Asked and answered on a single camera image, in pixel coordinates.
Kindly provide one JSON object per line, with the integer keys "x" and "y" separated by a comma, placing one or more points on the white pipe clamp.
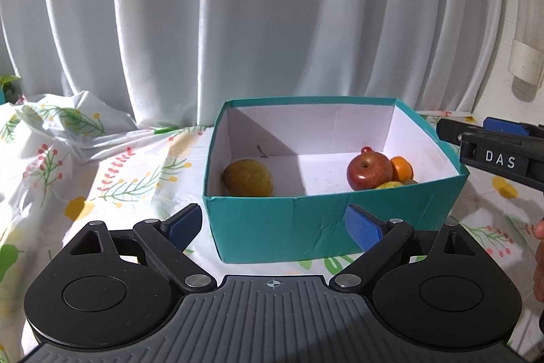
{"x": 527, "y": 61}

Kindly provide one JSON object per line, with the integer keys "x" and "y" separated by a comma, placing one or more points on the teal cardboard box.
{"x": 276, "y": 227}

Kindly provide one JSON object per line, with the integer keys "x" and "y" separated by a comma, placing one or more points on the person's right hand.
{"x": 539, "y": 269}

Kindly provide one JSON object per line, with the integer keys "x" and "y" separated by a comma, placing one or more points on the large orange tangerine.
{"x": 403, "y": 168}

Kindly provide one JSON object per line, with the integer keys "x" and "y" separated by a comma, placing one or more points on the red apple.
{"x": 369, "y": 172}

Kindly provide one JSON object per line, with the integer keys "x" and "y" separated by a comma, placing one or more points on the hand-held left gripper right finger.
{"x": 363, "y": 227}

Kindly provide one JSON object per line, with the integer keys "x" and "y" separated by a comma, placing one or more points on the brown-yellow pear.
{"x": 247, "y": 178}

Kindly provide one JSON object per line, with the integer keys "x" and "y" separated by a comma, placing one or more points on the white curtain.
{"x": 255, "y": 5}

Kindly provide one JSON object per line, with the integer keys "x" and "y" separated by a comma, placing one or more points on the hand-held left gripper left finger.
{"x": 182, "y": 225}

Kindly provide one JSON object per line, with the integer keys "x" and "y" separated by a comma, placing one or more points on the yellow-green spotted pear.
{"x": 389, "y": 185}

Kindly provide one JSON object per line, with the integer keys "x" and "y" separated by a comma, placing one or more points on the floral white tablecloth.
{"x": 127, "y": 176}

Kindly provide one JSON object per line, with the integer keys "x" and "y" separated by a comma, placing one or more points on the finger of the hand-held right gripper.
{"x": 505, "y": 125}
{"x": 450, "y": 131}

